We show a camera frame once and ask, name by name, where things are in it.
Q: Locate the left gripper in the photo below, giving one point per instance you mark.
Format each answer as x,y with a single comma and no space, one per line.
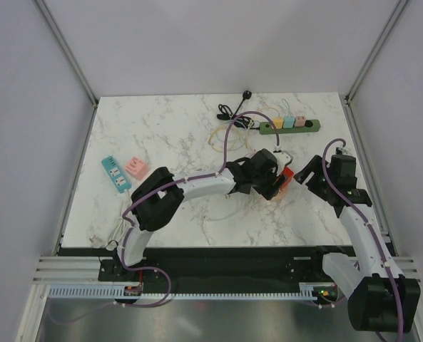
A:
270,191

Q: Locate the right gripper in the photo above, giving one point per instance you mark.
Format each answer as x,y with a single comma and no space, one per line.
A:
315,166

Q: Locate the red cube socket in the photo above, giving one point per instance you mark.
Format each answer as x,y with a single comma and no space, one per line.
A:
288,174

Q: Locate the pink cube socket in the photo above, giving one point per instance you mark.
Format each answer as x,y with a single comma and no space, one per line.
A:
136,168

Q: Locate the teal power strip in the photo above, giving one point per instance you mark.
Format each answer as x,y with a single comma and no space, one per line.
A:
116,174

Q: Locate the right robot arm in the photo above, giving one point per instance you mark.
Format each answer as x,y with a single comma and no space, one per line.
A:
380,297

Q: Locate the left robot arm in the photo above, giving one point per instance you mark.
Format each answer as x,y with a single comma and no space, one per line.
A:
157,199

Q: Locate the pink plug adapter on strip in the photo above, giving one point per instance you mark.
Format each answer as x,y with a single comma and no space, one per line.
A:
300,121

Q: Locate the teal plug adapter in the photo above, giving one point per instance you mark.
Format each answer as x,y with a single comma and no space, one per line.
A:
289,122

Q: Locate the yellow plug adapter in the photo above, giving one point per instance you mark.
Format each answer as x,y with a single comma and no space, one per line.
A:
278,122

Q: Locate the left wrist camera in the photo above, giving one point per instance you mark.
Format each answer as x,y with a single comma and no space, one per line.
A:
284,158

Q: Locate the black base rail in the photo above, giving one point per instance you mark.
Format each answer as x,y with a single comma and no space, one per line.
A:
218,270

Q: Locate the white cable duct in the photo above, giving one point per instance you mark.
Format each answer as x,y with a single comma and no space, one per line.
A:
75,291

